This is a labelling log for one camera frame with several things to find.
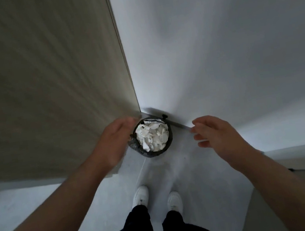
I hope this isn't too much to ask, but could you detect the person's left hand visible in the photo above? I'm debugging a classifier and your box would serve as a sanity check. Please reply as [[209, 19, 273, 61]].
[[88, 115, 147, 176]]

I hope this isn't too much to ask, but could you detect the person's right forearm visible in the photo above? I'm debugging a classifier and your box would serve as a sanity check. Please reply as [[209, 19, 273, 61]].
[[234, 142, 305, 231]]

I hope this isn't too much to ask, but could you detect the white shoe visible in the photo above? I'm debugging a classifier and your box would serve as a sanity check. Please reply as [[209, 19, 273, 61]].
[[165, 190, 185, 216], [130, 184, 152, 210]]

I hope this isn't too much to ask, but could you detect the white right shoe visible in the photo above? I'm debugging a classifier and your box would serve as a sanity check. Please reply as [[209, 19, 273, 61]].
[[165, 190, 185, 216]]

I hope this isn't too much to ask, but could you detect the black trash bin with bag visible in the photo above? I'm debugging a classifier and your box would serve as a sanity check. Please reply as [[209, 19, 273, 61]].
[[124, 114, 176, 162]]

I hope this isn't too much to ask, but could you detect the person's right hand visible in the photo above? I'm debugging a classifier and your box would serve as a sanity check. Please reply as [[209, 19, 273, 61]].
[[189, 109, 261, 179]]

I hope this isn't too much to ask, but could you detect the white left shoe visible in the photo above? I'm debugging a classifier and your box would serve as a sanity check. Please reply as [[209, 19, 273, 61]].
[[130, 184, 152, 210]]

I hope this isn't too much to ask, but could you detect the pile of white paper scraps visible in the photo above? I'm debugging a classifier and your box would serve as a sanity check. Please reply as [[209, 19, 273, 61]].
[[134, 118, 172, 154]]

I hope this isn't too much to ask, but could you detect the person's left forearm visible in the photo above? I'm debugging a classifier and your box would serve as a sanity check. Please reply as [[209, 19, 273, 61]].
[[0, 153, 122, 231]]

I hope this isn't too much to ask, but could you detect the wooden cabinet panel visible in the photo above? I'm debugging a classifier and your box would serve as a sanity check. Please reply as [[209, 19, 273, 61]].
[[0, 0, 150, 191]]

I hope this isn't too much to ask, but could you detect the grey skirting strip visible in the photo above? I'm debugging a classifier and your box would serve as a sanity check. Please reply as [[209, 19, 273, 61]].
[[142, 101, 195, 136]]

